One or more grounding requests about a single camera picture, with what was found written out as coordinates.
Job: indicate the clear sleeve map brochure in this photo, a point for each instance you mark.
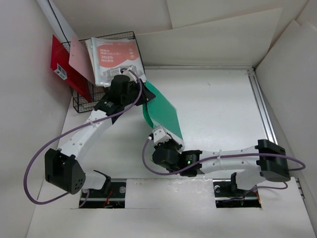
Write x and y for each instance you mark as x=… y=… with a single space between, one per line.
x=90 y=52

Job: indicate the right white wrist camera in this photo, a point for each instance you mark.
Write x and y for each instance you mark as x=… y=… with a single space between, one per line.
x=159 y=135

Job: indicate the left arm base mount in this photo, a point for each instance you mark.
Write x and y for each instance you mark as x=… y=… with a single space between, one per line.
x=109 y=192

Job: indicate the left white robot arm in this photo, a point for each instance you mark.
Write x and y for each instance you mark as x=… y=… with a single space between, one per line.
x=63 y=166

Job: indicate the aluminium rail right side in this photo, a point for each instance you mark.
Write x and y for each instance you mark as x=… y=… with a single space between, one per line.
x=268 y=128

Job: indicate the red plastic folder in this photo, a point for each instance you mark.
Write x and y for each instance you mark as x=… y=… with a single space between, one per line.
x=60 y=65

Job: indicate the black wire mesh organizer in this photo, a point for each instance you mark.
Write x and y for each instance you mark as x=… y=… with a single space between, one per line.
x=80 y=104

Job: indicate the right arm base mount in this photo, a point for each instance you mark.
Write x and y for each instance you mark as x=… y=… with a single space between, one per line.
x=227 y=195

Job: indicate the green plastic folder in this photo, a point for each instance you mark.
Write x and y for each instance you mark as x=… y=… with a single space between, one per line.
x=160 y=111

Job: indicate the clear sleeve orange 2025 brochure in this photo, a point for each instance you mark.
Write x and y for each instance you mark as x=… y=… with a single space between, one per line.
x=111 y=56

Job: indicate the pink paper folder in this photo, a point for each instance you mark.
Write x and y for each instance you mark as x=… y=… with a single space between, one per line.
x=80 y=61

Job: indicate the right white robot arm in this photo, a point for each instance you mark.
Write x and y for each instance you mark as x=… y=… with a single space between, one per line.
x=265 y=161

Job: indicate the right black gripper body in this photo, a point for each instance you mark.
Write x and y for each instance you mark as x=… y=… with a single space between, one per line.
x=171 y=144

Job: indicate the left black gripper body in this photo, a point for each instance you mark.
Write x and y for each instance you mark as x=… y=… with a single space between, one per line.
x=134 y=91

